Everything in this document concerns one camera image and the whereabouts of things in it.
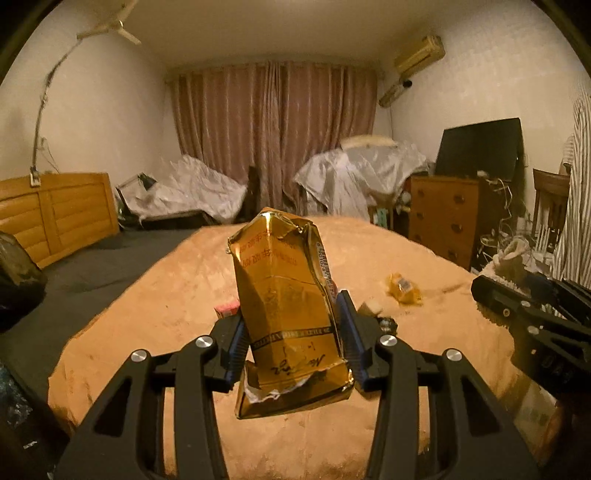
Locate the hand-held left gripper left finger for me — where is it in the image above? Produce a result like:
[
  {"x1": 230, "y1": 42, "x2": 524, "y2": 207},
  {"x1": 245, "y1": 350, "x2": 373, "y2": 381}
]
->
[{"x1": 55, "y1": 315, "x2": 252, "y2": 480}]

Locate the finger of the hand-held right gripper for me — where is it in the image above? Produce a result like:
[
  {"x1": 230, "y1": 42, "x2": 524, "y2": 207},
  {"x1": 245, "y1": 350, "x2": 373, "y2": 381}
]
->
[
  {"x1": 471, "y1": 275, "x2": 591, "y2": 393},
  {"x1": 522, "y1": 272, "x2": 591, "y2": 330}
]

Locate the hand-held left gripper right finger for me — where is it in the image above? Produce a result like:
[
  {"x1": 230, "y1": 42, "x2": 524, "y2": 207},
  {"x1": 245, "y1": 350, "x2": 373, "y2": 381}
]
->
[{"x1": 336, "y1": 290, "x2": 541, "y2": 480}]

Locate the gold foil snack bag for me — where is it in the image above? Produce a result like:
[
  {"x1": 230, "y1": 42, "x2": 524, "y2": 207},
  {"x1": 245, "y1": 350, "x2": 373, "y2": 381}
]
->
[{"x1": 226, "y1": 207, "x2": 355, "y2": 420}]

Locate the beige fuzzy boot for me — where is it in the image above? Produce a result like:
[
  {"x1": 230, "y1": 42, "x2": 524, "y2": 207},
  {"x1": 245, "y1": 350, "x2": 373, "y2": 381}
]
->
[{"x1": 492, "y1": 235, "x2": 532, "y2": 282}]

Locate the yellow crumpled wrapper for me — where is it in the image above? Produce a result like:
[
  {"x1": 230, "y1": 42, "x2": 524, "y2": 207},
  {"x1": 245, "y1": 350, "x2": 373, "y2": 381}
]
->
[{"x1": 387, "y1": 272, "x2": 423, "y2": 305}]

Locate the orange plush blanket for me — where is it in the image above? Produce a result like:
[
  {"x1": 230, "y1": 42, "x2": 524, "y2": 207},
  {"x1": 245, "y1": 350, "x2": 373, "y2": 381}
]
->
[{"x1": 48, "y1": 215, "x2": 555, "y2": 480}]

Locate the wooden chair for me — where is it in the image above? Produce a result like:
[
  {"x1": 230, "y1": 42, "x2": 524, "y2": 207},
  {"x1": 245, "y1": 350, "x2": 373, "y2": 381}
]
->
[{"x1": 532, "y1": 168, "x2": 571, "y2": 252}]

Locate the striped grey white cloth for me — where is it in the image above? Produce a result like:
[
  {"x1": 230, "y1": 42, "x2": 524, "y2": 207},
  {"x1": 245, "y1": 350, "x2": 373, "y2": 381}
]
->
[{"x1": 551, "y1": 88, "x2": 591, "y2": 282}]

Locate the wooden dresser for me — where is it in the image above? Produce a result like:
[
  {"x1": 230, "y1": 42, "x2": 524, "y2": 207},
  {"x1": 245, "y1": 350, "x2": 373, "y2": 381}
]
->
[{"x1": 409, "y1": 174, "x2": 483, "y2": 271}]

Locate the white dust cover sheet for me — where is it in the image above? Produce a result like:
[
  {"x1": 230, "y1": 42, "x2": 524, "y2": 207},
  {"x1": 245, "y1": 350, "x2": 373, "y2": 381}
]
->
[
  {"x1": 115, "y1": 154, "x2": 247, "y2": 222},
  {"x1": 294, "y1": 141, "x2": 428, "y2": 222}
]

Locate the dark grey bed sheet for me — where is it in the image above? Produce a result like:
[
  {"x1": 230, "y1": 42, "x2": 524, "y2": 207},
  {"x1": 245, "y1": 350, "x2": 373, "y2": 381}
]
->
[{"x1": 0, "y1": 225, "x2": 204, "y2": 347}]

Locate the black television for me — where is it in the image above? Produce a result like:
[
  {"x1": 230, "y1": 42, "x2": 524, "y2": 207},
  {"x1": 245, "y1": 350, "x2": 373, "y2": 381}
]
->
[{"x1": 435, "y1": 117, "x2": 522, "y2": 182}]

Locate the cream pillow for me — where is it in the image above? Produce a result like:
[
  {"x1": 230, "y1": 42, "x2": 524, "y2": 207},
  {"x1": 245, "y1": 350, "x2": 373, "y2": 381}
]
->
[{"x1": 341, "y1": 134, "x2": 398, "y2": 149}]

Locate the pink curtain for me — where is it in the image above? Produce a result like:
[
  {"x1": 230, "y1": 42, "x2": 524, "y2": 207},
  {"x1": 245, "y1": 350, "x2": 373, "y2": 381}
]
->
[{"x1": 168, "y1": 62, "x2": 379, "y2": 217}]

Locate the wooden headboard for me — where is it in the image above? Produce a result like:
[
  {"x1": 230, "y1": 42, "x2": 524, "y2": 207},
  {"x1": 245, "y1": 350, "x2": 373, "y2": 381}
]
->
[{"x1": 0, "y1": 172, "x2": 121, "y2": 269}]

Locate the black plastic bag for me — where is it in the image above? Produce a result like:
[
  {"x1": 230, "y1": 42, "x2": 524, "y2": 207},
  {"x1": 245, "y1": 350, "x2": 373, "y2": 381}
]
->
[{"x1": 0, "y1": 231, "x2": 48, "y2": 334}]

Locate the ceiling fan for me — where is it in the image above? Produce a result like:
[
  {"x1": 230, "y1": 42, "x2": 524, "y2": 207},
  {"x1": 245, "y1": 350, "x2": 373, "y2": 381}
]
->
[{"x1": 76, "y1": 0, "x2": 141, "y2": 46}]

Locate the tangle of white cables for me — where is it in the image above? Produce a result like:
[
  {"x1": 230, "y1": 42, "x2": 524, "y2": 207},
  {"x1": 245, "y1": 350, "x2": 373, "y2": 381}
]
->
[{"x1": 480, "y1": 178, "x2": 536, "y2": 268}]

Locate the wall air conditioner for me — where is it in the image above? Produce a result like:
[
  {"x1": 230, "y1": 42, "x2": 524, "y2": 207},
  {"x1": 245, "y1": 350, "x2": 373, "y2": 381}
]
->
[{"x1": 393, "y1": 34, "x2": 446, "y2": 75}]

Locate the wall cable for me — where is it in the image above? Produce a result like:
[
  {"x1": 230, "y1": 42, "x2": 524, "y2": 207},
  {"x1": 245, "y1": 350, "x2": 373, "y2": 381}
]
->
[{"x1": 30, "y1": 39, "x2": 84, "y2": 185}]

